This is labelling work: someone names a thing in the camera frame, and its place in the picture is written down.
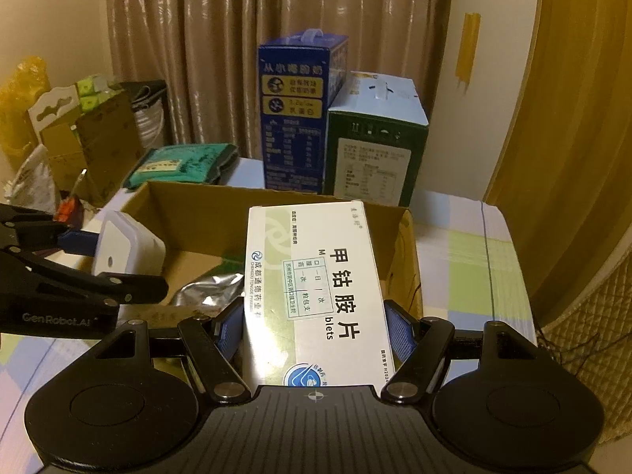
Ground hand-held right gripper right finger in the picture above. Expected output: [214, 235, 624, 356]
[380, 300, 544, 404]

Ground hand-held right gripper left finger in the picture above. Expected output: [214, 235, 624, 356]
[89, 299, 252, 406]

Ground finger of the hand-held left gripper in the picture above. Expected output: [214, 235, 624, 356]
[0, 202, 103, 258]
[0, 249, 169, 308]

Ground silver foil pouch green label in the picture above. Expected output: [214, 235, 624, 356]
[170, 271, 246, 324]

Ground white charger adapter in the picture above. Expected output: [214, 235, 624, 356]
[90, 210, 167, 278]

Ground large white medicine box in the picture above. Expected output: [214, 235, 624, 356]
[242, 201, 389, 392]

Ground dark wooden box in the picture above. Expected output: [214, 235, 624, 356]
[58, 196, 102, 225]

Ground white plastic bag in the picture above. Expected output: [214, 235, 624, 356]
[4, 143, 63, 219]

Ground brown storage cardboard box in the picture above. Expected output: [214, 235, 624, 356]
[41, 79, 169, 208]

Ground green tea packet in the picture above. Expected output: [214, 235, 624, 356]
[122, 143, 241, 191]

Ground stack of white bowls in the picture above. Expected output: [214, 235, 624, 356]
[131, 100, 167, 155]

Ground white cardboard piece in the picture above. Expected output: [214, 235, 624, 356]
[27, 84, 83, 150]

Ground yellow plastic bag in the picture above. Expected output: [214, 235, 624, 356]
[0, 56, 51, 161]

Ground green tissue packs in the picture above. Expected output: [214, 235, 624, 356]
[74, 74, 125, 115]

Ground green milk carton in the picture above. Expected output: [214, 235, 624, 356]
[323, 71, 429, 208]

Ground quilted chair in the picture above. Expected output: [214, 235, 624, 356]
[534, 234, 632, 408]

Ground tall blue milk carton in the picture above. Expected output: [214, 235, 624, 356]
[257, 30, 352, 196]

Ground beige curtain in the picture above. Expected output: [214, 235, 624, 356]
[105, 0, 456, 164]

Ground yellow wooden door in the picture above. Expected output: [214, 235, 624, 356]
[483, 0, 632, 329]

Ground orange handled screwdriver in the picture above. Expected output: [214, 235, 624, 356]
[56, 168, 90, 224]

